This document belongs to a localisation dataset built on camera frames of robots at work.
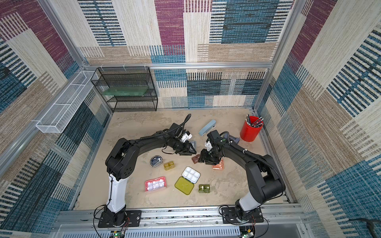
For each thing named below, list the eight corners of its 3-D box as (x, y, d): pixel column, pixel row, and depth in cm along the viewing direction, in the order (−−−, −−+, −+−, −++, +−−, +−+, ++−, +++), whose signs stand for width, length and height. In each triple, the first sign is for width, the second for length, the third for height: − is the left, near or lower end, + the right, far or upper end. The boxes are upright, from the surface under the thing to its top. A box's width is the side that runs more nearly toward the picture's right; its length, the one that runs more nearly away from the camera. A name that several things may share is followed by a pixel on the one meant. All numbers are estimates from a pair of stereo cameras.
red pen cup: (238, 139, 104) (244, 125, 92) (240, 129, 110) (246, 114, 98) (254, 144, 102) (263, 129, 90) (255, 133, 108) (263, 118, 96)
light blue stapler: (201, 137, 105) (202, 133, 101) (198, 134, 107) (198, 129, 103) (216, 126, 111) (217, 121, 107) (212, 123, 113) (213, 119, 109)
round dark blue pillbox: (150, 167, 92) (149, 165, 90) (152, 156, 96) (151, 155, 95) (161, 167, 92) (161, 165, 90) (163, 156, 96) (162, 155, 95)
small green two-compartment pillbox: (198, 194, 82) (198, 192, 79) (198, 186, 85) (198, 184, 82) (209, 194, 82) (210, 192, 79) (209, 186, 85) (209, 184, 82)
